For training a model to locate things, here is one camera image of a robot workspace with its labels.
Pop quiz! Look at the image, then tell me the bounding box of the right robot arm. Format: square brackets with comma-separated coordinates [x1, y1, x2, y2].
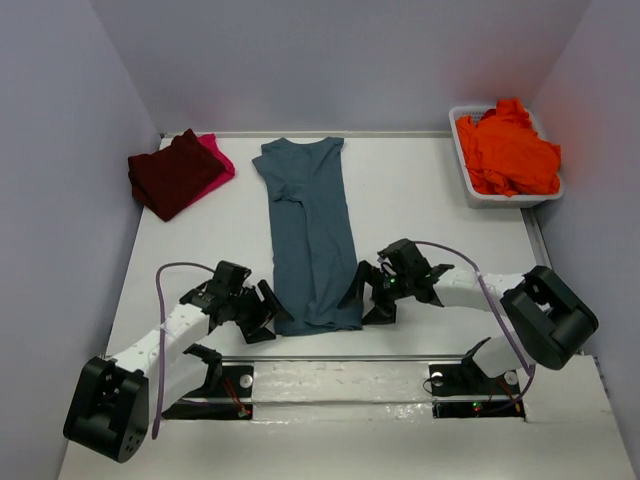
[338, 239, 599, 392]

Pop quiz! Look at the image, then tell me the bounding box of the white plastic basket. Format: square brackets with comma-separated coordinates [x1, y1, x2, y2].
[448, 104, 565, 209]

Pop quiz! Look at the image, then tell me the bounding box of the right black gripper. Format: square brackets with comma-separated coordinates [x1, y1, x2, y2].
[338, 259, 412, 324]

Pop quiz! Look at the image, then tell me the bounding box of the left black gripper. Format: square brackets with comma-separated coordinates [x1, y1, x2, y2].
[226, 279, 292, 344]

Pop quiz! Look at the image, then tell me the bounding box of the pink folded t shirt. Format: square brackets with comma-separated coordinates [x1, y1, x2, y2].
[191, 133, 236, 203]

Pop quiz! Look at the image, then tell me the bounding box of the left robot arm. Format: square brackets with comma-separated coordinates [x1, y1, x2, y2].
[63, 261, 293, 463]

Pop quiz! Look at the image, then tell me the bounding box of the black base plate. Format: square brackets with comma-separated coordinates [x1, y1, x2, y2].
[422, 363, 526, 419]
[162, 364, 254, 421]

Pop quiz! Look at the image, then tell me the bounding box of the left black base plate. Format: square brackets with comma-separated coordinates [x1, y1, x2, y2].
[162, 364, 254, 421]

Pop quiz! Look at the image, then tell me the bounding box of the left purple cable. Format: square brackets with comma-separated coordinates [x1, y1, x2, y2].
[150, 262, 216, 441]

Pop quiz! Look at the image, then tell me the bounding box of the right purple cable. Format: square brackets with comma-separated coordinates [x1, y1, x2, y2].
[412, 240, 537, 377]

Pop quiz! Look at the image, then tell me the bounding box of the dark red folded t shirt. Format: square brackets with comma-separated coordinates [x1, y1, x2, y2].
[128, 129, 219, 222]

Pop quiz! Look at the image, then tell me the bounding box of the orange t shirt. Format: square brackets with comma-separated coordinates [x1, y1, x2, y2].
[455, 98, 561, 197]

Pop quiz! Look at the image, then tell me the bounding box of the purple cable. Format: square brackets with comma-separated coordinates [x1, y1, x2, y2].
[150, 262, 216, 441]
[412, 240, 537, 377]

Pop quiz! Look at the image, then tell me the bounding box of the teal blue t shirt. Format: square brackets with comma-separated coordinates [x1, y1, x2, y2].
[252, 137, 362, 336]

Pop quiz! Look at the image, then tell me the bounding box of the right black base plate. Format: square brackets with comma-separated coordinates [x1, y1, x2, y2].
[422, 363, 526, 419]

